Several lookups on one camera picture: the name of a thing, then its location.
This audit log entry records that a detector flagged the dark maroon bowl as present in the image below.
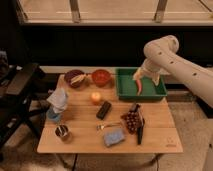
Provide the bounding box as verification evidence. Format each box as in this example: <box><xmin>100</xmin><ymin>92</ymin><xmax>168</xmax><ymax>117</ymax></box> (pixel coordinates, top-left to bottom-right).
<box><xmin>64</xmin><ymin>69</ymin><xmax>87</xmax><ymax>88</ymax></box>

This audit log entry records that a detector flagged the black handled knife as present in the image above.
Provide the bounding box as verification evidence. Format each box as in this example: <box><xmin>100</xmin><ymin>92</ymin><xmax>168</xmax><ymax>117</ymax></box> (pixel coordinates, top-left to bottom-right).
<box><xmin>130</xmin><ymin>103</ymin><xmax>145</xmax><ymax>144</ymax></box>

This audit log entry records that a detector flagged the black chair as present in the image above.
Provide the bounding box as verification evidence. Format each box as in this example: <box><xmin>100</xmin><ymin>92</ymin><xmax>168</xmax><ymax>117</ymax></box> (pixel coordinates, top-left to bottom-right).
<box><xmin>0</xmin><ymin>49</ymin><xmax>51</xmax><ymax>158</ymax></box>

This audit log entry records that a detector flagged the orange apple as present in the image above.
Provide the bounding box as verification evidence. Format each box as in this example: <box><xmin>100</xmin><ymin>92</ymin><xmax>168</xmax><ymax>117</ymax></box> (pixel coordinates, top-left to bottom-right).
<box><xmin>91</xmin><ymin>92</ymin><xmax>101</xmax><ymax>104</ymax></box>

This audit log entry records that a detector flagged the green plastic bin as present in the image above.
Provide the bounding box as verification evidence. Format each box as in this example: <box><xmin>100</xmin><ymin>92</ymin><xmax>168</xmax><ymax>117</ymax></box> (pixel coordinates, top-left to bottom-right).
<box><xmin>115</xmin><ymin>68</ymin><xmax>167</xmax><ymax>101</ymax></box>

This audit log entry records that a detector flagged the light blue crumpled cloth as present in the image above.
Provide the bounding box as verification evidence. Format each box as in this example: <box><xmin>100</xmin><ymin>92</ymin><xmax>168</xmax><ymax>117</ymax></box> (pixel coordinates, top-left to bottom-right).
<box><xmin>47</xmin><ymin>88</ymin><xmax>68</xmax><ymax>113</ymax></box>

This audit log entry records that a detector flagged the yellow banana in bowl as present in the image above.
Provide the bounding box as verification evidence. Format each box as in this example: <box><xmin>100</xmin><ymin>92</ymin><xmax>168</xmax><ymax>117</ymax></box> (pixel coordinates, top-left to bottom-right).
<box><xmin>70</xmin><ymin>74</ymin><xmax>87</xmax><ymax>84</ymax></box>

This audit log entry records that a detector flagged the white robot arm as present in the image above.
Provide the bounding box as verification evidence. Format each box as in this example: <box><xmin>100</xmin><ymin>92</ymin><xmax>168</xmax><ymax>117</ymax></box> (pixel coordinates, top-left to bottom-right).
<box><xmin>133</xmin><ymin>35</ymin><xmax>213</xmax><ymax>109</ymax></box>

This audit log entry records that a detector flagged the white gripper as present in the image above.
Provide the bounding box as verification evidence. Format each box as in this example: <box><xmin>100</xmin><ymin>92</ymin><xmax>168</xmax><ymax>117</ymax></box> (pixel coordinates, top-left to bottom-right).
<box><xmin>133</xmin><ymin>59</ymin><xmax>161</xmax><ymax>86</ymax></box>

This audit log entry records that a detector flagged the red bowl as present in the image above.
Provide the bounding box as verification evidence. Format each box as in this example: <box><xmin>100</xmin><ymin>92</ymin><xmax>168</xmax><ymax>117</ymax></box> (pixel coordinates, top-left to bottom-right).
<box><xmin>91</xmin><ymin>69</ymin><xmax>111</xmax><ymax>87</ymax></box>

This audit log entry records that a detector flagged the blue cup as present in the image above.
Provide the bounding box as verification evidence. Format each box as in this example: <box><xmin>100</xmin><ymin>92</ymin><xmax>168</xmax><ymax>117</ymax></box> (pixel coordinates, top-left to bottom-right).
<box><xmin>46</xmin><ymin>107</ymin><xmax>61</xmax><ymax>123</ymax></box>

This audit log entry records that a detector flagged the blue sponge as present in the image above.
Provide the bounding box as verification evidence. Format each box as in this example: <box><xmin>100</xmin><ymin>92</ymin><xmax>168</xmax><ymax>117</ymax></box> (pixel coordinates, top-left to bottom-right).
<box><xmin>103</xmin><ymin>129</ymin><xmax>125</xmax><ymax>147</ymax></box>

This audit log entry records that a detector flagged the dark red grape bunch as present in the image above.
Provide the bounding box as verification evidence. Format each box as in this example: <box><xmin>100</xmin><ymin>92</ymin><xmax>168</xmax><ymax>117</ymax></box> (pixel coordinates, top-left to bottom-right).
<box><xmin>121</xmin><ymin>112</ymin><xmax>140</xmax><ymax>134</ymax></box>

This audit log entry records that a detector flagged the black rectangular block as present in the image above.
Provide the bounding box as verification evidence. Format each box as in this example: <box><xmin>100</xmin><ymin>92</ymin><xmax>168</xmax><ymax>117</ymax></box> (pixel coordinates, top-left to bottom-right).
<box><xmin>96</xmin><ymin>101</ymin><xmax>111</xmax><ymax>120</ymax></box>

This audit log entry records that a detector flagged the red chili pepper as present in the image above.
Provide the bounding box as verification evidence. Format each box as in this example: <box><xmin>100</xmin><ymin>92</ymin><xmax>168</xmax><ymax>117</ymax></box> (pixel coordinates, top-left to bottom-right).
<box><xmin>136</xmin><ymin>79</ymin><xmax>142</xmax><ymax>95</ymax></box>

